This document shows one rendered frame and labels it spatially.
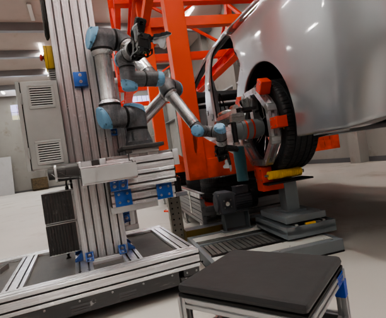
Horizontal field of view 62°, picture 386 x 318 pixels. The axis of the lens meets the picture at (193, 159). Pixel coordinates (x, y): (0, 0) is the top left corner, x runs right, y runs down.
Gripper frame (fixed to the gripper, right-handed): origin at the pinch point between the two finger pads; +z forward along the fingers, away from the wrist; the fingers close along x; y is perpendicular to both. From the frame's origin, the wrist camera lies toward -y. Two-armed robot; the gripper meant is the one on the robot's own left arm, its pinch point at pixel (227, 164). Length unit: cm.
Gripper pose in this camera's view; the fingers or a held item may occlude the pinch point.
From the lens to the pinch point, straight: 233.1
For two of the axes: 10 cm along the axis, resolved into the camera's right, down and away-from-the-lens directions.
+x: 3.1, 5.7, -7.6
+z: 1.6, 7.6, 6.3
